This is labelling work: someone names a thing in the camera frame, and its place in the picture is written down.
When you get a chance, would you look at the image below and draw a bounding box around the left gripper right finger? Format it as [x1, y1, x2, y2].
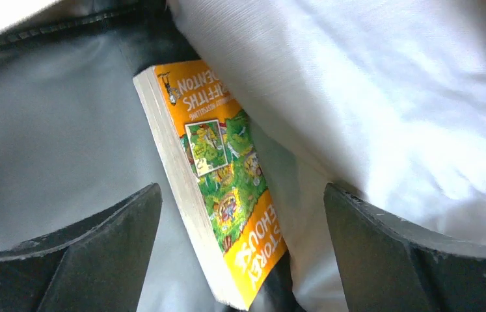
[323, 183, 486, 311]

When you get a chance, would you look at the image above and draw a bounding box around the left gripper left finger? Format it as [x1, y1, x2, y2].
[0, 184, 162, 311]

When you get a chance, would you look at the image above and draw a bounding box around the cream canvas backpack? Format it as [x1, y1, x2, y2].
[0, 1, 486, 311]

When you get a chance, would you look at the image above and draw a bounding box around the orange illustrated book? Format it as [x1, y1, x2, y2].
[133, 60, 287, 311]

